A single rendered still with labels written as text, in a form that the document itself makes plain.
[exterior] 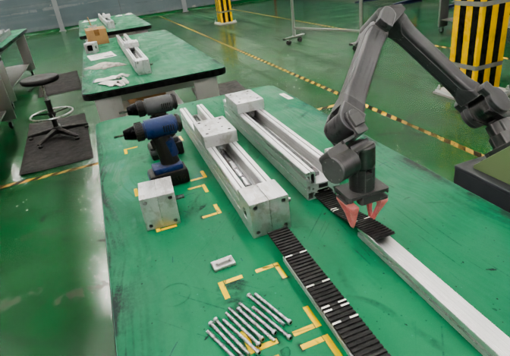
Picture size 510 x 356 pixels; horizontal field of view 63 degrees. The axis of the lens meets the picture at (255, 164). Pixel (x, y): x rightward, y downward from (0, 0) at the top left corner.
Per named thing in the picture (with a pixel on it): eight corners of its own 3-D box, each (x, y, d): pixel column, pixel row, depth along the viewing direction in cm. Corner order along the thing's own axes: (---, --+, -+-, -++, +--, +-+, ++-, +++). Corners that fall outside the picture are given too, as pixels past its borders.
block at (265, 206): (300, 224, 104) (297, 191, 100) (253, 238, 101) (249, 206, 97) (285, 207, 112) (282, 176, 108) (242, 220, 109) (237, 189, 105)
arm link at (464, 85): (395, -11, 114) (373, 15, 122) (376, 9, 106) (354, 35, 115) (514, 100, 115) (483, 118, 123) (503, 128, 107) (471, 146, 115)
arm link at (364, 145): (381, 138, 88) (359, 133, 92) (360, 149, 84) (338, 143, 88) (380, 168, 91) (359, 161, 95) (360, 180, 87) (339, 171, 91)
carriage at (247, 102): (265, 114, 163) (263, 98, 160) (238, 121, 160) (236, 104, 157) (251, 104, 177) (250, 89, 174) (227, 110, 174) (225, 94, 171)
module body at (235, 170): (277, 209, 111) (274, 182, 108) (242, 220, 109) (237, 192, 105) (206, 122, 180) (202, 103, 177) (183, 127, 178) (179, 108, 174)
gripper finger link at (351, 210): (336, 222, 100) (335, 187, 95) (362, 214, 101) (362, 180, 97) (351, 237, 94) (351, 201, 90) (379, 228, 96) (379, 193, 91)
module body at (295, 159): (339, 191, 116) (338, 164, 113) (307, 200, 114) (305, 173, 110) (247, 113, 185) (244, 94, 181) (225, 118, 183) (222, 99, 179)
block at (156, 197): (190, 220, 112) (183, 190, 107) (146, 231, 109) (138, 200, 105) (185, 203, 120) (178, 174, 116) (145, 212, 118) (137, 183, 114)
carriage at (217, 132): (239, 148, 137) (236, 129, 134) (206, 156, 134) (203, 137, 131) (225, 133, 150) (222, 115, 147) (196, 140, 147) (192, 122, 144)
